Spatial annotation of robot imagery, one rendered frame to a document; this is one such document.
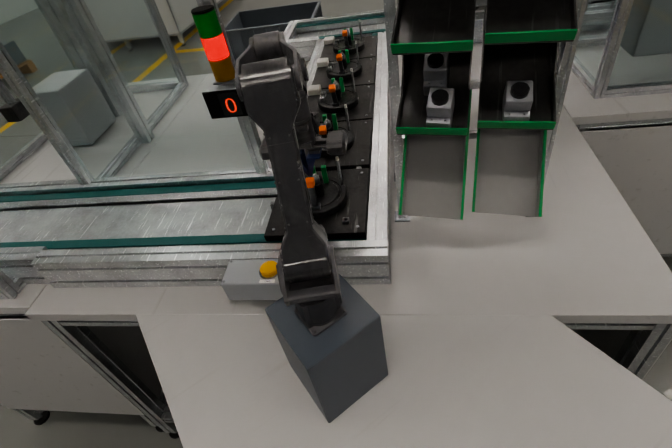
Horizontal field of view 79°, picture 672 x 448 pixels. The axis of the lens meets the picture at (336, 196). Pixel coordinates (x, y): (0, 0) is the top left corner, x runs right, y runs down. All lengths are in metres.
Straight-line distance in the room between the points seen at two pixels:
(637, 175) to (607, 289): 0.83
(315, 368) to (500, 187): 0.54
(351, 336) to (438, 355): 0.26
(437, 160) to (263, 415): 0.62
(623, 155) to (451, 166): 0.89
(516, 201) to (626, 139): 0.79
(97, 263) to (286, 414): 0.59
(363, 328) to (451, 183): 0.40
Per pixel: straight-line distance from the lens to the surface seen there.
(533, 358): 0.89
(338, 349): 0.66
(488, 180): 0.93
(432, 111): 0.77
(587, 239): 1.11
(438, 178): 0.91
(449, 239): 1.04
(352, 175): 1.07
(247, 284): 0.90
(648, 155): 1.74
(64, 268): 1.23
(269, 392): 0.88
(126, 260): 1.10
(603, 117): 1.58
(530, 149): 0.95
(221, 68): 0.99
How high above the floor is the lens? 1.62
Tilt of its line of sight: 40 degrees down
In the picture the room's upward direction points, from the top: 11 degrees counter-clockwise
